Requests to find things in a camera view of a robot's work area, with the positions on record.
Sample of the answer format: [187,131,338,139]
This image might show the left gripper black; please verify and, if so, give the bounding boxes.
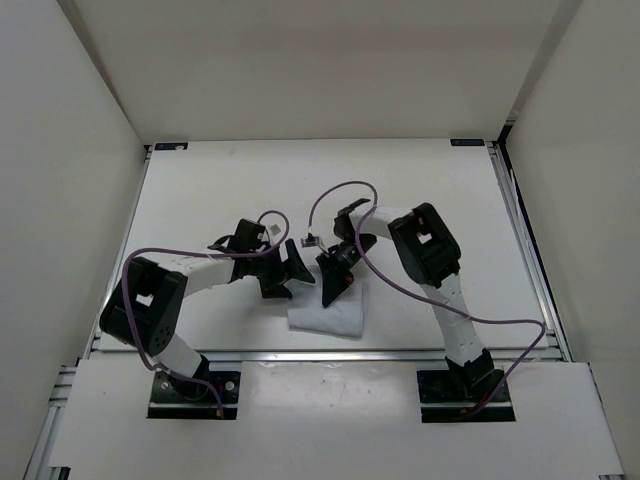
[247,238,314,297]

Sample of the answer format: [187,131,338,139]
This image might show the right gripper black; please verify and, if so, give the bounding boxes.
[317,232,378,305]

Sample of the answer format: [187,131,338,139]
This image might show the white skirt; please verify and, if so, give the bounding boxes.
[287,267,370,340]

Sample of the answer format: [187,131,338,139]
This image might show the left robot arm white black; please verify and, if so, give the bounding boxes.
[99,219,315,401]

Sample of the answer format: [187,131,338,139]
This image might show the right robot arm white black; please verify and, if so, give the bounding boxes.
[316,199,503,401]

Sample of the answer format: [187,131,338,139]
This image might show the white front cover board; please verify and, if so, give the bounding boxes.
[50,359,623,479]

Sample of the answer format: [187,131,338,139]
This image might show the right blue corner sticker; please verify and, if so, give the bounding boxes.
[450,138,485,147]

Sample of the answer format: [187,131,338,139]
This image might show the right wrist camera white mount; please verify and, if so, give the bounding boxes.
[300,233,328,252]

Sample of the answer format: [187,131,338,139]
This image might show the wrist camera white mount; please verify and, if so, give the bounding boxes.
[300,233,328,252]
[267,224,281,238]

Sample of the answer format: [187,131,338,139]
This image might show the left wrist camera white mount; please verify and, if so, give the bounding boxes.
[267,224,281,238]

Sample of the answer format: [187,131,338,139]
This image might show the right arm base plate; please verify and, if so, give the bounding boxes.
[417,369,516,424]

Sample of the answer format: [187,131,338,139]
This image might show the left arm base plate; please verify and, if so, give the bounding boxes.
[147,367,241,421]

